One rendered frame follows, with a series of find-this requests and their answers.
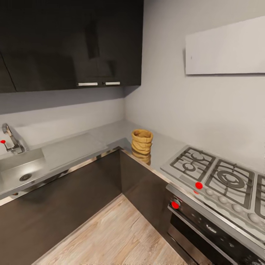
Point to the range hood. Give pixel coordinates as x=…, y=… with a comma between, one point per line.
x=233, y=48

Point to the drop in sink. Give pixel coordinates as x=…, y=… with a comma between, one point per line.
x=26, y=166

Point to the burner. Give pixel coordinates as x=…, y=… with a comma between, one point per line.
x=238, y=189

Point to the popcorn bag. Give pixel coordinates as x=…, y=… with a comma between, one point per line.
x=142, y=141

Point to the oven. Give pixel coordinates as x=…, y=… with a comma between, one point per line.
x=201, y=237

